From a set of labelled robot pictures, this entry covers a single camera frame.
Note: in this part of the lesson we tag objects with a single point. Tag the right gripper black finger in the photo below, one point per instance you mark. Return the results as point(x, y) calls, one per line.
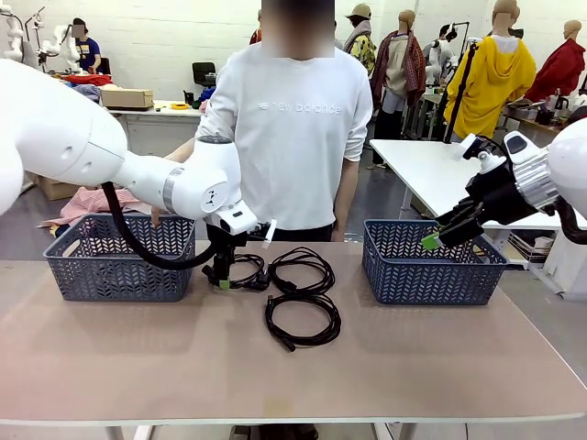
point(458, 234)
point(458, 216)

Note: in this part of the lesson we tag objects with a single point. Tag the pile of colourful clothes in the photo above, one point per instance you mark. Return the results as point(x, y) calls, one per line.
point(87, 80)

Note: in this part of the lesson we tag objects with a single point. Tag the mannequin in yellow hoodie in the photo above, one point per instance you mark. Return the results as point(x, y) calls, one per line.
point(495, 78)

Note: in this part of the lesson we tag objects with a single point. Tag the person's right hand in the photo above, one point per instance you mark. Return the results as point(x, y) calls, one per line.
point(155, 219)

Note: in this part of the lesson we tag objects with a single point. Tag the person in white sweatshirt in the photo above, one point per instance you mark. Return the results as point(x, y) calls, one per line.
point(293, 160)

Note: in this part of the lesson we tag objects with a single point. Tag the pink checkered cloth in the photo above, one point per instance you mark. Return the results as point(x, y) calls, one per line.
point(87, 201)

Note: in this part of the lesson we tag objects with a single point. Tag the blue plastic lattice basket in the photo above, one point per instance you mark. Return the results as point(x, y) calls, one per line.
point(91, 279)
point(435, 284)

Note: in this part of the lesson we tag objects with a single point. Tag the open cardboard box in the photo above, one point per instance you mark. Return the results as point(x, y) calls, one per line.
point(55, 188)

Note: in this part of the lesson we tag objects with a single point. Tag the person's right forearm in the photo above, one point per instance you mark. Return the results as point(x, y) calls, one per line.
point(183, 149)

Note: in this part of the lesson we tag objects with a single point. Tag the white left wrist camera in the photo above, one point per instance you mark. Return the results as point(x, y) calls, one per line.
point(270, 231)

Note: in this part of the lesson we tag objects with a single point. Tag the white work table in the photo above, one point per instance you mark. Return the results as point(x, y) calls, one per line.
point(151, 133)

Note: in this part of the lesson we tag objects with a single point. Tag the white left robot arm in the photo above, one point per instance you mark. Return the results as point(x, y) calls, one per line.
point(69, 137)

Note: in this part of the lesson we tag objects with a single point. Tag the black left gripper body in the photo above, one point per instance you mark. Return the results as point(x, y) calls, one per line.
point(224, 247)

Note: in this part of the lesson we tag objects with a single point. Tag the black office chair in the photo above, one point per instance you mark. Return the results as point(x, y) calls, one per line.
point(202, 73)

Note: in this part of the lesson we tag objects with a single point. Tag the cluttered workbench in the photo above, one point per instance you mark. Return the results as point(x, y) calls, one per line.
point(527, 133)

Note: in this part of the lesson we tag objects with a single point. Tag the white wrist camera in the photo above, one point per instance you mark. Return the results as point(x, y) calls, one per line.
point(472, 146)
point(270, 231)

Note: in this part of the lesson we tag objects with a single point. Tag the person's left forearm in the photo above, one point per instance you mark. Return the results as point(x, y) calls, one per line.
point(346, 197)

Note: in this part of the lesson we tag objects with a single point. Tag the mannequin in red garment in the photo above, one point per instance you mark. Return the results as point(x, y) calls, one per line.
point(559, 64)

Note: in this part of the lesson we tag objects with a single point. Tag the flat cardboard box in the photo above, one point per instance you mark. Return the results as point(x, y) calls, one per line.
point(126, 97)

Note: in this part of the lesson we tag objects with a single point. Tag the mannequin in orange top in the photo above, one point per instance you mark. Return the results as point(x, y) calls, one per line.
point(255, 36)

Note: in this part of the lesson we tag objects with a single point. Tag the black stand pole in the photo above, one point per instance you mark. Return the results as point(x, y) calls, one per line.
point(458, 91)

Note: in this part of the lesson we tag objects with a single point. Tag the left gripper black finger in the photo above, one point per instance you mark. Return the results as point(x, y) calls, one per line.
point(224, 279)
point(210, 275)

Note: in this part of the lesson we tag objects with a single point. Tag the long white table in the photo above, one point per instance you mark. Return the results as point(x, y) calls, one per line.
point(413, 160)

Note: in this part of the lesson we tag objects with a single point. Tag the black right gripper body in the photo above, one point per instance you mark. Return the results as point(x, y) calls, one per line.
point(497, 197)

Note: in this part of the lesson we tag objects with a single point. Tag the person in blue shirt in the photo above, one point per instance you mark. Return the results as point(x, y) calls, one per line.
point(87, 50)

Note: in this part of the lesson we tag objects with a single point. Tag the mannequin with red patterned shawl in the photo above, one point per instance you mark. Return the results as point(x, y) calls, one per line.
point(403, 59)

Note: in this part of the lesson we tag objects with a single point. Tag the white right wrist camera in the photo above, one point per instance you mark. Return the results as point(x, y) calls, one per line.
point(472, 146)

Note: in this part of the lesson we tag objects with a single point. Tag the yellow tape roll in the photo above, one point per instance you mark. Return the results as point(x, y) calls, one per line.
point(179, 109)

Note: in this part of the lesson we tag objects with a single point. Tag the white humanoid robot black headset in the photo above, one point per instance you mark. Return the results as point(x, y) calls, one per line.
point(438, 55)

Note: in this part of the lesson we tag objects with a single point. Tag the white cabinet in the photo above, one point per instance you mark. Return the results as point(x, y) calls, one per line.
point(568, 266)

